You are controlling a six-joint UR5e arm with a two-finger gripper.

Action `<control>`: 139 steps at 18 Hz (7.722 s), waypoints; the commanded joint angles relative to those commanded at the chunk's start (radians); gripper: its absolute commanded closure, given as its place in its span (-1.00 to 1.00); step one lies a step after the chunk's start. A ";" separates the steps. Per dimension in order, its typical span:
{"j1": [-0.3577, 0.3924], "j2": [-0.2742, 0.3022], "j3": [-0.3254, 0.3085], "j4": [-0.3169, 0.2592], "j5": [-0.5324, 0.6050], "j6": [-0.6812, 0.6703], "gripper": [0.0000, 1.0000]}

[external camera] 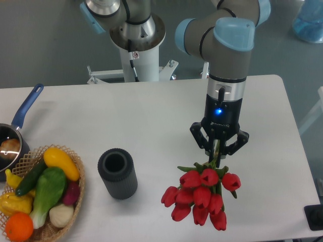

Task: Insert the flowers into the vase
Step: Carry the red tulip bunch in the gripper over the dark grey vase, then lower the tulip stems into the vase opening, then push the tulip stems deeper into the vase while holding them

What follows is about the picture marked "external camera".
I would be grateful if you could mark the green cucumber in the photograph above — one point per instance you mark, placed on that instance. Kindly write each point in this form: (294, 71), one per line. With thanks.
(30, 179)

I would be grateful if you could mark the blue plastic bag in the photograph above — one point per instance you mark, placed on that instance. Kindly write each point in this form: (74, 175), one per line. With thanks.
(308, 23)

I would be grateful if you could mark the woven wicker basket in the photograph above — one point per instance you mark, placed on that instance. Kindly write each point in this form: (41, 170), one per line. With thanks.
(49, 232)

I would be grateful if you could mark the yellow squash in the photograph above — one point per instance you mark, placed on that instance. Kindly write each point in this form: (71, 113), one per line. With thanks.
(55, 157)

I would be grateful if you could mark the yellow banana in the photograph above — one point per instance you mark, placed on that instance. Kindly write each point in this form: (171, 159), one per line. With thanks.
(12, 179)

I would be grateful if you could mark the green bok choy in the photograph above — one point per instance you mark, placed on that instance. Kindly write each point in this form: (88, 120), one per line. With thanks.
(49, 190)

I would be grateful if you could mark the purple red onion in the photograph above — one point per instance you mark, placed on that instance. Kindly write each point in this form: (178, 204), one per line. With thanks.
(72, 194)

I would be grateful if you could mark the black device at edge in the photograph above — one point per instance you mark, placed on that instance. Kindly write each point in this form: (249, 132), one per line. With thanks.
(314, 216)

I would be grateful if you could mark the blue handled saucepan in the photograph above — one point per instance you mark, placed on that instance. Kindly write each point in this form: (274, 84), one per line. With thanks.
(12, 131)

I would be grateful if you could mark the dark grey ribbed vase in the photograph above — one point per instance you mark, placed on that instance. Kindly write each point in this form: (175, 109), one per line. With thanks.
(116, 169)

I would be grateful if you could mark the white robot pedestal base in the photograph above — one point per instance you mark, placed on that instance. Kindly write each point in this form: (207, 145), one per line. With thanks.
(138, 47)

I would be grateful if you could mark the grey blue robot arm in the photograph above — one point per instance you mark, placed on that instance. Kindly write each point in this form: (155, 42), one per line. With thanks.
(224, 40)

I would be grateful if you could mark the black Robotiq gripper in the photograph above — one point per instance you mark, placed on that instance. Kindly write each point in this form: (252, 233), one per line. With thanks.
(220, 117)

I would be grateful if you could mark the brown bread in pan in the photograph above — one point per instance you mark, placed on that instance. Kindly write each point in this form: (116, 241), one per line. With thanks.
(10, 149)

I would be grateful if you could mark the white garlic bulb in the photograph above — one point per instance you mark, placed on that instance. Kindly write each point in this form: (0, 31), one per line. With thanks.
(60, 215)

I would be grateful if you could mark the orange fruit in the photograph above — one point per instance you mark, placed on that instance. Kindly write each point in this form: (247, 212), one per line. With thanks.
(19, 227)

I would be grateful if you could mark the yellow pumpkin gourd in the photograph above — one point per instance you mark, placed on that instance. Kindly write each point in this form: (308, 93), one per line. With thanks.
(11, 204)

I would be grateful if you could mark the red tulip bouquet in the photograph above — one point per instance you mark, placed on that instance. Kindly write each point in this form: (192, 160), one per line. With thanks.
(200, 193)

